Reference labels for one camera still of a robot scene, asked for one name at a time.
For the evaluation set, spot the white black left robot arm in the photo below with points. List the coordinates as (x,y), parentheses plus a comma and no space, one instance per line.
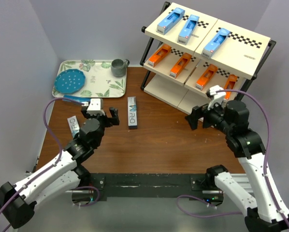
(64,172)

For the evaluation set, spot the grey ceramic mug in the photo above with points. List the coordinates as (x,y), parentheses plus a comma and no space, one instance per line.
(119,67)

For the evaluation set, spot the light blue Curaprox box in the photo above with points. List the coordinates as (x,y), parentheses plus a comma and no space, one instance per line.
(215,43)
(187,30)
(170,20)

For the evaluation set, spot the leaf patterned serving tray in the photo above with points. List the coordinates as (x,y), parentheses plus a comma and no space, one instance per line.
(100,81)

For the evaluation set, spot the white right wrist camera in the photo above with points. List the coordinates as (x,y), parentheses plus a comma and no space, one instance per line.
(216,94)

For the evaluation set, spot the orange Curaprox box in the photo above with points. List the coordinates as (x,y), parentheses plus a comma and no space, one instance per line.
(230,83)
(180,65)
(159,55)

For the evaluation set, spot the cream three tier shelf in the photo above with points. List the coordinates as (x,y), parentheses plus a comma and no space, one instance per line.
(243,54)

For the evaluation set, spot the blue silver R&O toothpaste box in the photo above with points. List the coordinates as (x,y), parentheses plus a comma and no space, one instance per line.
(70,98)

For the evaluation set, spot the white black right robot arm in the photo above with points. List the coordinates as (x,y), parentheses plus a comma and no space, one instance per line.
(258,209)

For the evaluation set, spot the teal dotted plate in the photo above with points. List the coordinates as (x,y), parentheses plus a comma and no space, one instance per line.
(69,81)

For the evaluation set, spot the orange Curaprox box flap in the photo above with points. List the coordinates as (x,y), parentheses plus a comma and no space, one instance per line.
(206,76)

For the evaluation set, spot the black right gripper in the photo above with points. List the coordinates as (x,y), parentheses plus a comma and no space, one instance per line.
(197,112)

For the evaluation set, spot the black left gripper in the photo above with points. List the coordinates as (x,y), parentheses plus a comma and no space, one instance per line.
(110,121)

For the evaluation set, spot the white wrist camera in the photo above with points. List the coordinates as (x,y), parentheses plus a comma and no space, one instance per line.
(94,107)
(216,94)

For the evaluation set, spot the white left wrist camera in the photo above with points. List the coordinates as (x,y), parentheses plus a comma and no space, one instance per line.
(94,107)

